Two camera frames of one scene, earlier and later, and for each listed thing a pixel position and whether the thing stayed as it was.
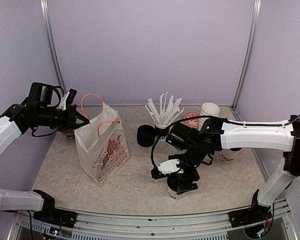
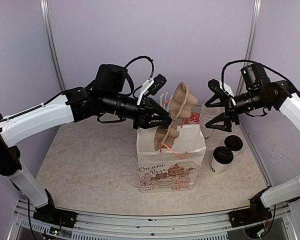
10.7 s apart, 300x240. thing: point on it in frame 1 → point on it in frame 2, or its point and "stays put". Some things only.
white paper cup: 175,195 → 218,168
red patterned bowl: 192,122 stays put
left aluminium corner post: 45,5 stays put
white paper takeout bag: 102,144 → 174,168
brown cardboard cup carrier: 69,133 → 182,99
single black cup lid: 172,181 → 223,155
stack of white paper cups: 208,109 stays put
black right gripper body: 193,175 → 231,109
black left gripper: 71,113 → 147,107
